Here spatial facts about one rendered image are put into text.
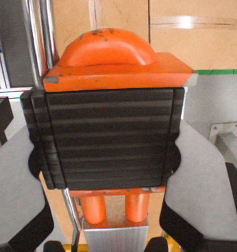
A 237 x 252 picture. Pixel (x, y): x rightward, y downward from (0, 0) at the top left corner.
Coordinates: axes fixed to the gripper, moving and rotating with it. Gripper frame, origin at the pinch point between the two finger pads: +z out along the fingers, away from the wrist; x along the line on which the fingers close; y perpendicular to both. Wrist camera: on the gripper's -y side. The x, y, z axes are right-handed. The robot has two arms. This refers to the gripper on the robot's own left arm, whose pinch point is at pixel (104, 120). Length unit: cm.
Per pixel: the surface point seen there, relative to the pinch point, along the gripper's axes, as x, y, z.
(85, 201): -1.9, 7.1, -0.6
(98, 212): -1.0, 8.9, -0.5
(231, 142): 103, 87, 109
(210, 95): 81, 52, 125
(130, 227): 1.9, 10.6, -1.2
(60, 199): -16, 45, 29
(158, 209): 16, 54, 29
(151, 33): 18, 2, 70
